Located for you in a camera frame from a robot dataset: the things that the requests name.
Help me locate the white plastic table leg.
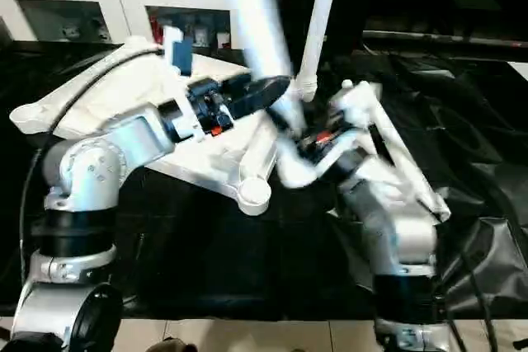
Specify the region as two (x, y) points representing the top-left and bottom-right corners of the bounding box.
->
(217, 0), (323, 190)
(358, 79), (451, 222)
(293, 0), (343, 102)
(341, 78), (439, 214)

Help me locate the white plastic table top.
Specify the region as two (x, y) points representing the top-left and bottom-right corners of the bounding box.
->
(8, 35), (321, 217)

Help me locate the black mat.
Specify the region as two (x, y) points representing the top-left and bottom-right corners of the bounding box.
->
(0, 34), (528, 322)

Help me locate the grey metal rail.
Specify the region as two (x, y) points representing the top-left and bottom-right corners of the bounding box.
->
(362, 29), (528, 50)

